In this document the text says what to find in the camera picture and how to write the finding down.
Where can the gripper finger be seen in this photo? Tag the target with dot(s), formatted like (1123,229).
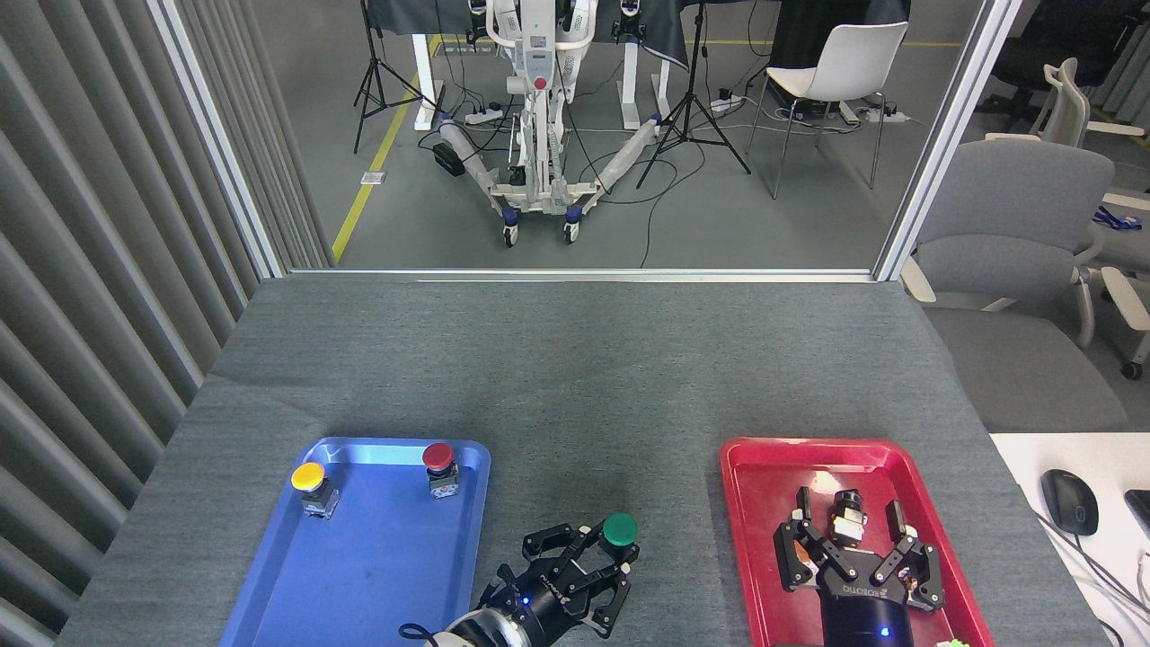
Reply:
(615,602)
(552,541)
(932,573)
(789,557)

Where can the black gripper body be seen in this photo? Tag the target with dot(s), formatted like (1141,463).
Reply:
(539,607)
(867,615)

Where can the green push button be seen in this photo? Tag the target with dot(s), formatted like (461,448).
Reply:
(620,528)

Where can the red push button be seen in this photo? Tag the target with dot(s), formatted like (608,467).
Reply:
(437,456)

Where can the yellow push button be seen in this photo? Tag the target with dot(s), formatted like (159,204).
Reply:
(308,476)

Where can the red plastic tray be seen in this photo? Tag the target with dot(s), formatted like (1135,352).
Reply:
(764,539)

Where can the white desk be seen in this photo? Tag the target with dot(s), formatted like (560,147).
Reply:
(1033,458)

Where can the black computer mouse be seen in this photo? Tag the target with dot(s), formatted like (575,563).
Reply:
(1069,501)

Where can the blue plastic tray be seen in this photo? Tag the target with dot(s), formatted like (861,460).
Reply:
(377,575)

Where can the grey felt table cover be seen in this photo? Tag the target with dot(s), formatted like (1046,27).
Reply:
(584,377)

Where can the black flat device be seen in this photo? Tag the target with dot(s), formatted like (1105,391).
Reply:
(1141,510)

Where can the white armrest office chair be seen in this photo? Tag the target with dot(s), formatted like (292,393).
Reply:
(1127,301)

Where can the grey office chair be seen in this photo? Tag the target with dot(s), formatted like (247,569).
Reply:
(1015,207)

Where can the metal floor plate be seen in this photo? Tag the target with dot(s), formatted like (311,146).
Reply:
(373,178)

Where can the white power strip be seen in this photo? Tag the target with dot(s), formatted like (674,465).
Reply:
(482,116)
(885,115)
(726,104)

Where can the black tripod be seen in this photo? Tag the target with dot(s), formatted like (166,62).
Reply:
(373,81)
(690,108)

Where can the desk with black cloth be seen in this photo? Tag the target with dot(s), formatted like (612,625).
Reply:
(422,81)

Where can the white headrest office chair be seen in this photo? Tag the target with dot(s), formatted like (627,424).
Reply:
(1067,108)

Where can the white wheeled stand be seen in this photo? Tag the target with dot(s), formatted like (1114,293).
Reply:
(539,54)

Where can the white plastic chair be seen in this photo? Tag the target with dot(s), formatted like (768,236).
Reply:
(849,63)

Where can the grey ribbed partition panel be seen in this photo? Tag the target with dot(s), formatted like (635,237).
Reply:
(90,270)

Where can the black office chair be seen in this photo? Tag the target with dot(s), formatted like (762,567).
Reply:
(1042,45)

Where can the black knob switch white base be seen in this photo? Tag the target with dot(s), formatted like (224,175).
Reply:
(847,521)

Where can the silver frame rail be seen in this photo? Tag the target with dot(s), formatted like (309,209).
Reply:
(584,273)

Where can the silver frame post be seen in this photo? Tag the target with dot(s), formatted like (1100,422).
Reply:
(943,144)
(216,144)

